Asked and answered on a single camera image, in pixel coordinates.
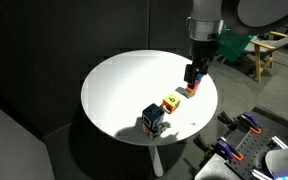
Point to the orange plush block number six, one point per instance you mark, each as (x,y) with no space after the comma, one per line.
(170,103)

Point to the grey round background table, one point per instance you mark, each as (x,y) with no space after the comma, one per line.
(270,11)

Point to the plain orange plush block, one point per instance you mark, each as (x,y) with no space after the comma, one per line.
(192,89)

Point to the black and white letter block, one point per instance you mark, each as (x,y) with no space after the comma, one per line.
(155,132)

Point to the green cloth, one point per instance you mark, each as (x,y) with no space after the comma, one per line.
(233,46)

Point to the silver aluminium extrusion bar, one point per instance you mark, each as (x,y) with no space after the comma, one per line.
(280,142)
(260,175)

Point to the grey plush block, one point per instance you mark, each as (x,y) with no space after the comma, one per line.
(190,94)

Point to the purple plush block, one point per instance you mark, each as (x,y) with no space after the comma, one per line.
(197,83)

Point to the purple clamp with orange tip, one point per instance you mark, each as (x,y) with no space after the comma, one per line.
(227,150)
(250,121)

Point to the wooden frame lounge chair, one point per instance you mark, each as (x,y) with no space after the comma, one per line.
(262,46)

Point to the black perforated mounting board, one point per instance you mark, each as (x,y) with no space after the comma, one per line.
(257,146)

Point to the dark blue dotted plush block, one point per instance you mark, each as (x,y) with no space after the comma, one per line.
(201,77)

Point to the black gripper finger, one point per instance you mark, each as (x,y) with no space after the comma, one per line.
(190,77)
(203,69)

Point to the white table pedestal base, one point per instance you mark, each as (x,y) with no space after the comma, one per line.
(156,161)

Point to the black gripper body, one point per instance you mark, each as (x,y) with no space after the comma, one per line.
(202,50)

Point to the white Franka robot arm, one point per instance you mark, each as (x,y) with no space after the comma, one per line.
(205,20)

